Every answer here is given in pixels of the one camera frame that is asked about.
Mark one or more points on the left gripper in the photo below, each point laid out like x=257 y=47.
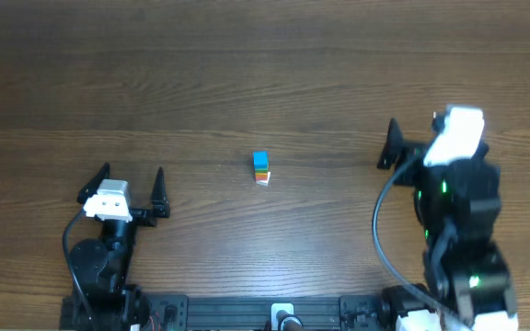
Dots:
x=143 y=217

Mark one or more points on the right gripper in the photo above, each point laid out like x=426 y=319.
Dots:
x=410 y=167

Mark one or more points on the green cube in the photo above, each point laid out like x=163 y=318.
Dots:
x=261 y=170

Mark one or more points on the blue cube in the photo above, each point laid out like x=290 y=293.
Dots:
x=260 y=159

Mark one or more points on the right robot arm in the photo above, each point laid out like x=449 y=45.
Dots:
x=463 y=216

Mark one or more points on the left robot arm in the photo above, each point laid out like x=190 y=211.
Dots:
x=99 y=262

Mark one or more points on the white cube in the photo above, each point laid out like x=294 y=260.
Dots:
x=265 y=182

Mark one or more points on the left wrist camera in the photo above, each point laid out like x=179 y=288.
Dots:
x=108 y=202

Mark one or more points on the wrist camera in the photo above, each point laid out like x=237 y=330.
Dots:
x=108 y=202
x=456 y=135

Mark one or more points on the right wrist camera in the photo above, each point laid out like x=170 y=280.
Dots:
x=456 y=135

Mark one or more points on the mounting rail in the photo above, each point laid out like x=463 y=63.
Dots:
x=246 y=312

